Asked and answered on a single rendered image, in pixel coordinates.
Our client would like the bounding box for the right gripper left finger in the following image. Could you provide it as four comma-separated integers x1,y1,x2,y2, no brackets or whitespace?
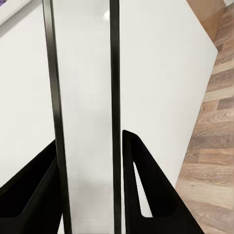
0,140,62,234

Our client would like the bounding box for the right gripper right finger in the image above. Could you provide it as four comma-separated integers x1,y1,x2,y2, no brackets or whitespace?
122,130,204,234

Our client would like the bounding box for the hardback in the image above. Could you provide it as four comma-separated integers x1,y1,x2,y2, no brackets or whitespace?
42,0,121,234

